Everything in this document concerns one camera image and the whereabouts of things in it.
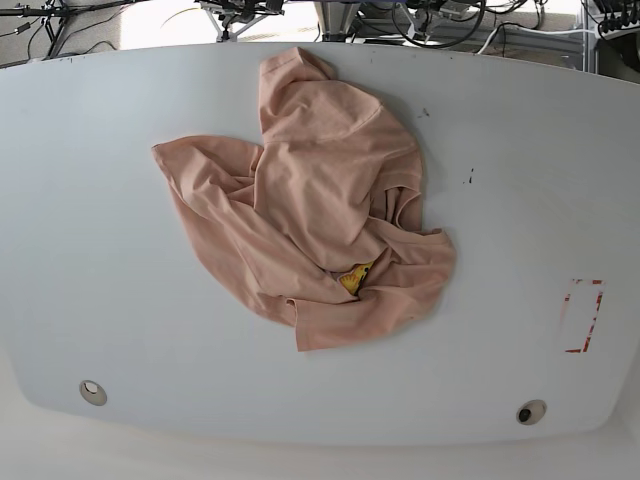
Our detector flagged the peach pink T-shirt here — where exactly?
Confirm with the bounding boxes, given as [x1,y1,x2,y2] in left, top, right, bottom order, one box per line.
[152,48,456,352]

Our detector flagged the right round table grommet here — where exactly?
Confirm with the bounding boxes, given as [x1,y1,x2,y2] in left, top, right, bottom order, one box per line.
[516,399,547,426]

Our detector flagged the round table grommet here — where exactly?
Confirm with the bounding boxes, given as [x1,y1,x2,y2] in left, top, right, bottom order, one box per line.
[79,380,108,407]
[516,399,547,426]

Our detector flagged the left round table grommet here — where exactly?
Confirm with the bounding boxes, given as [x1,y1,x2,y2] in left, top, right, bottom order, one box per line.
[79,380,108,407]

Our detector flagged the red tape rectangle marking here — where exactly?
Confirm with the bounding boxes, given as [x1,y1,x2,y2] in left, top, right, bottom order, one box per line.
[559,279,606,354]

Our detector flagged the black tripod stand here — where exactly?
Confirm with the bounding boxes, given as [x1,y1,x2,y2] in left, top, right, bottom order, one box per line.
[0,0,121,57]

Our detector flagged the grey metal centre post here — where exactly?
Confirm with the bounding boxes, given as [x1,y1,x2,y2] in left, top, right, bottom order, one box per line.
[314,1,361,42]

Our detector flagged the black coiled cable bundle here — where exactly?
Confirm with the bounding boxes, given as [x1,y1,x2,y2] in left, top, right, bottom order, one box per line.
[388,0,485,51]

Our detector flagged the white cable on floor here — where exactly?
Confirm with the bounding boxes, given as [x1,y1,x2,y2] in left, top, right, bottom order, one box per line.
[477,19,586,55]

